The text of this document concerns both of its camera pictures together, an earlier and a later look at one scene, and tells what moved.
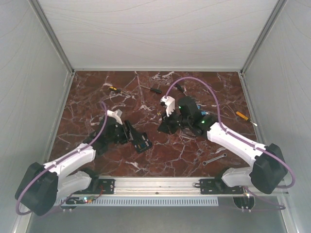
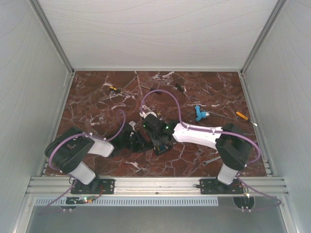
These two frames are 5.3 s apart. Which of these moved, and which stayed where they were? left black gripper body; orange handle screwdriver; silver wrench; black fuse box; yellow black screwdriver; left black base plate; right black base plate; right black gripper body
Moved: left black gripper body; right black gripper body; black fuse box
Stayed: left black base plate; yellow black screwdriver; orange handle screwdriver; right black base plate; silver wrench
